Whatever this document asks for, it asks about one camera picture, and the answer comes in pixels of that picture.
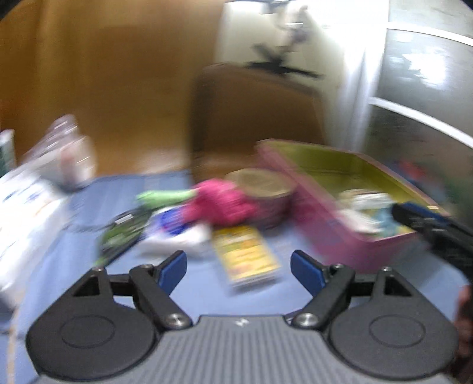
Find brown woven chair back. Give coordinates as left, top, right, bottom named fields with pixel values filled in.
left=190, top=63, right=326, bottom=174

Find yellow printed packet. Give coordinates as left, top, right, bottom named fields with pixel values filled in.
left=212, top=226, right=283, bottom=292

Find blue checked tablecloth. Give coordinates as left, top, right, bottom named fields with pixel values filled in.
left=0, top=170, right=473, bottom=384

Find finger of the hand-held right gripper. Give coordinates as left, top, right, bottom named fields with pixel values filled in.
left=392, top=202, right=462, bottom=240

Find clear plastic bag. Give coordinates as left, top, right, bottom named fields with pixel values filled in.
left=24, top=114, right=97, bottom=191

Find dark green printed packet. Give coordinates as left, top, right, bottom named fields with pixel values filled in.
left=94, top=209, right=156, bottom=264

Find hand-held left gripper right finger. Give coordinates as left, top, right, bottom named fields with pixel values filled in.
left=291, top=250, right=425, bottom=329

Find frosted butterfly glass door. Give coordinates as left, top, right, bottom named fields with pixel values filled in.
left=366, top=0, right=473, bottom=207

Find pink fuzzy cloth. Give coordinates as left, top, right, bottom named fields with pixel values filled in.
left=183, top=178, right=259, bottom=227

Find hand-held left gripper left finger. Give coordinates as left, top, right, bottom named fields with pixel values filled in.
left=55, top=250, right=193, bottom=329

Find green white box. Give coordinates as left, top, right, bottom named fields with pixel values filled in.
left=0, top=129, right=17, bottom=178

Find white packet blue print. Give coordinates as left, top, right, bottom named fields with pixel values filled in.
left=142, top=207, right=213, bottom=257

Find round tin can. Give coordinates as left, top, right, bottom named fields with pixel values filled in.
left=225, top=168, right=296, bottom=230

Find wooden board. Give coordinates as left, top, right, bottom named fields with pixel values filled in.
left=0, top=0, right=222, bottom=178

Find items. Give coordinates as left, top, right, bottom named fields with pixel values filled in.
left=338, top=189, right=394, bottom=235

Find pink tin box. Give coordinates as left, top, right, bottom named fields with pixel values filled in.
left=257, top=139, right=453, bottom=272

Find green tube item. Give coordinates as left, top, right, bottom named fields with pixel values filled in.
left=137, top=189, right=196, bottom=207

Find white wet wipes pack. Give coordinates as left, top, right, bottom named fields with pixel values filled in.
left=0, top=168, right=72, bottom=311

